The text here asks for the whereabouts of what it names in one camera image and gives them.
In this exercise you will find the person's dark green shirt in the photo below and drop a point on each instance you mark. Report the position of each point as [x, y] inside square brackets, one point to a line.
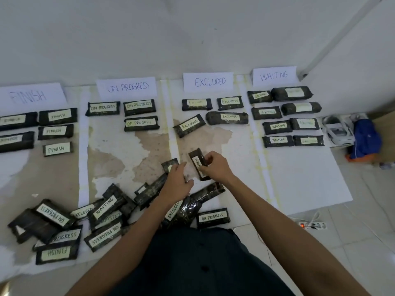
[200, 265]

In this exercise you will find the white paper sign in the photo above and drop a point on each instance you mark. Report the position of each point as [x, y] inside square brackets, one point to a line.
[274, 76]
[31, 94]
[208, 81]
[126, 86]

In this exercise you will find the person's left thumb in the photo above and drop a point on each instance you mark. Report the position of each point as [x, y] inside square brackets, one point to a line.
[189, 183]

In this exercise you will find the person's right forearm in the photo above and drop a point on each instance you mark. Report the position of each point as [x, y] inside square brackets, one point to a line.
[287, 231]

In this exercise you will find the person's right hand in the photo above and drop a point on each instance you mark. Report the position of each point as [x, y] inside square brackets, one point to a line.
[220, 169]

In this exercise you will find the black labelled packet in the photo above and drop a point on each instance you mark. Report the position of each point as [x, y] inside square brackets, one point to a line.
[139, 107]
[226, 118]
[57, 149]
[55, 131]
[103, 108]
[58, 116]
[15, 141]
[168, 164]
[230, 103]
[196, 104]
[189, 125]
[141, 123]
[196, 160]
[17, 120]

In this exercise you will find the pile of black packets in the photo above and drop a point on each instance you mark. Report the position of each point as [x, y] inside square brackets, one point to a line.
[101, 212]

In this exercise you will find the person's right thumb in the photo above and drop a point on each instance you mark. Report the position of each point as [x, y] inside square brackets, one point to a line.
[205, 172]

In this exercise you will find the brown cardboard board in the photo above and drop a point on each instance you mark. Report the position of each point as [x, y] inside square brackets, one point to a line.
[387, 135]

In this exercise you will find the large white paper sheet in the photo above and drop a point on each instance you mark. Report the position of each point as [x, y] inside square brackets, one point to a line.
[40, 175]
[123, 157]
[302, 175]
[240, 151]

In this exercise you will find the person's left forearm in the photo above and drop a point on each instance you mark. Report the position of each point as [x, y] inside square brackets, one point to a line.
[129, 246]

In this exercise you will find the person's left hand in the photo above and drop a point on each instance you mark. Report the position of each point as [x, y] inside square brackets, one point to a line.
[174, 188]

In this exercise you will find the blue bag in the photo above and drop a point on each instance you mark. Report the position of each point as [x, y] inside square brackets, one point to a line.
[367, 138]

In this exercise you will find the white plastic device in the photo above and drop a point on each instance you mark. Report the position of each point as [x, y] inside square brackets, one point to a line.
[338, 129]

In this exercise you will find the black rolled labelled packet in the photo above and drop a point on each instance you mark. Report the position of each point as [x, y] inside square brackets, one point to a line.
[226, 118]

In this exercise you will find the white power strip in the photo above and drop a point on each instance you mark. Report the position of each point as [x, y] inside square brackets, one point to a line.
[314, 225]

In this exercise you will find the rows of black packets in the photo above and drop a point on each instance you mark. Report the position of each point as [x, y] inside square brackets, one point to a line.
[285, 120]

